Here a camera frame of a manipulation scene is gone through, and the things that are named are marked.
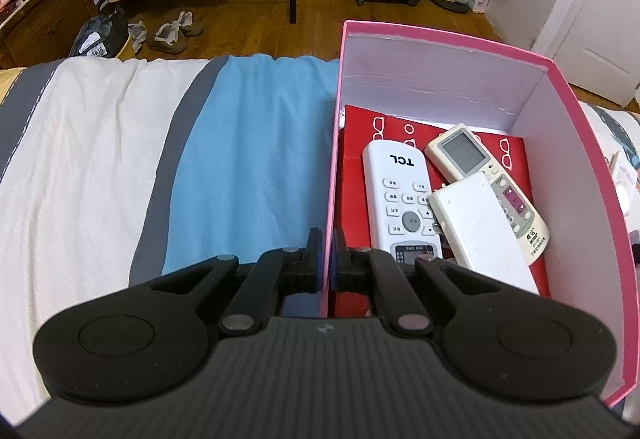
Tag cream remote with pink buttons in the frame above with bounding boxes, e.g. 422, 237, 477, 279
425, 123, 551, 266

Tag red printed packet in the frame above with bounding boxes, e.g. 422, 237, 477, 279
332, 104, 551, 320

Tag pink cardboard box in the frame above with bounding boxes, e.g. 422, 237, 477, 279
320, 20, 640, 413

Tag dark parcel bag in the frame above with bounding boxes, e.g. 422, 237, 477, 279
69, 11, 131, 60

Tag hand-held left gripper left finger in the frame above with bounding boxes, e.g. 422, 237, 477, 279
127, 228, 324, 337

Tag cream rectangular remote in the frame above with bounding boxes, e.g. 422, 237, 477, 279
428, 171, 541, 296

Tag white door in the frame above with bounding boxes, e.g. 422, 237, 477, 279
545, 0, 640, 108

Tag small white box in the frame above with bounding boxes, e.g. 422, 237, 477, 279
607, 150, 640, 214

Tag white air conditioner remote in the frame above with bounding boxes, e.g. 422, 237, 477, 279
362, 139, 444, 270

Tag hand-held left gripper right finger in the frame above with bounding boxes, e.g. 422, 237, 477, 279
332, 228, 522, 338

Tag wooden nightstand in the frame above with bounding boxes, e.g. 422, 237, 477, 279
0, 0, 99, 70

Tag striped bed sheet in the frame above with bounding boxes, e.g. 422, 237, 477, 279
0, 53, 640, 420

